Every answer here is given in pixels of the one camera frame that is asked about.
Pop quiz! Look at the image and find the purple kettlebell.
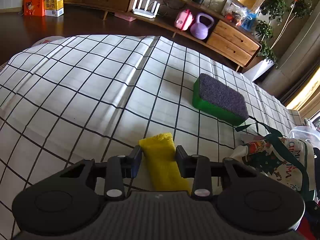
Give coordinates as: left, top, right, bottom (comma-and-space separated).
190, 13, 215, 40

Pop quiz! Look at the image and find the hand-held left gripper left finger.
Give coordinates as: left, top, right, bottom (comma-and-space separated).
59, 145, 143, 201

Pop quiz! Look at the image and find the printed tote bag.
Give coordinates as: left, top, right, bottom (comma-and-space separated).
235, 116, 320, 203

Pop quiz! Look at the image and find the white checked tablecloth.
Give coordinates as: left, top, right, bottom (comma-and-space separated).
0, 34, 310, 240

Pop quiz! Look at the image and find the yellow cloth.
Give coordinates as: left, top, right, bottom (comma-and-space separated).
138, 132, 193, 193

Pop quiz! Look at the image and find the orange gift box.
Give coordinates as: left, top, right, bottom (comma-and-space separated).
24, 0, 49, 17

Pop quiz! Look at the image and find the yellow milk carton box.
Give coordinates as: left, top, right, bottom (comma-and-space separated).
44, 0, 64, 17

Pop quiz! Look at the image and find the white router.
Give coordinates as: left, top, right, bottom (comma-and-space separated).
132, 0, 160, 19

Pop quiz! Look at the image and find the pink toy suitcase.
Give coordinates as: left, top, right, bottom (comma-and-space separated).
174, 9, 195, 31

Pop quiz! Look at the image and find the yellow curtain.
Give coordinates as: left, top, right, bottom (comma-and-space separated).
285, 65, 320, 115

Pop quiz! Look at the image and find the pink flat box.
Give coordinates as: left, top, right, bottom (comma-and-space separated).
114, 13, 137, 22

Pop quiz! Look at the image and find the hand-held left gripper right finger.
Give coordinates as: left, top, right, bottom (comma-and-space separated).
175, 145, 275, 201

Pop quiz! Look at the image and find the wooden television cabinet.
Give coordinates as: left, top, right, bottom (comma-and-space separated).
56, 0, 262, 72

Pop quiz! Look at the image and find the clear plastic bag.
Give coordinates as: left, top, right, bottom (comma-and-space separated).
287, 125, 320, 160

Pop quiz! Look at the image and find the beige tower air conditioner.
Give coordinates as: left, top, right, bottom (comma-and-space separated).
259, 10, 320, 98

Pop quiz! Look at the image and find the plastic bag of fruit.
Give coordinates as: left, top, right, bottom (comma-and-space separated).
224, 2, 248, 24

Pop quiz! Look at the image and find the green sponge grey scourer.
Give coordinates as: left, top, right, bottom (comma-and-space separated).
192, 73, 250, 127

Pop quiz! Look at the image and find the potted green tree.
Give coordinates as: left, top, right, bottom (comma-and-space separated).
244, 0, 314, 82

